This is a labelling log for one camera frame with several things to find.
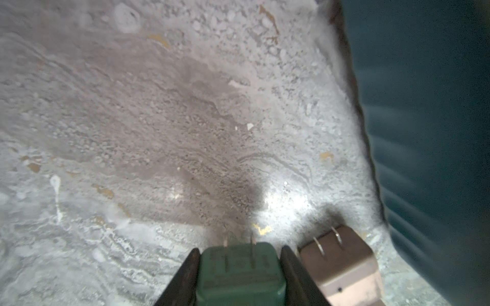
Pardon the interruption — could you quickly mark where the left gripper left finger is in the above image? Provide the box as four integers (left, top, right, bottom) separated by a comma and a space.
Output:
153, 248, 200, 306

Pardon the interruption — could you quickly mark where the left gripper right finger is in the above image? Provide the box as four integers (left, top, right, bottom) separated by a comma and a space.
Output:
280, 246, 331, 306

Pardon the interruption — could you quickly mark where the green plug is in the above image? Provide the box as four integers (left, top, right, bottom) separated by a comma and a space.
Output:
195, 242, 287, 305

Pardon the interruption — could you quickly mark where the teal storage box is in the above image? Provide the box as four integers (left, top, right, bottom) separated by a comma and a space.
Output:
341, 1, 489, 305

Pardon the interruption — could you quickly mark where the pink plug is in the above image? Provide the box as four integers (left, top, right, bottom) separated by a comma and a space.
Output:
299, 225, 384, 305

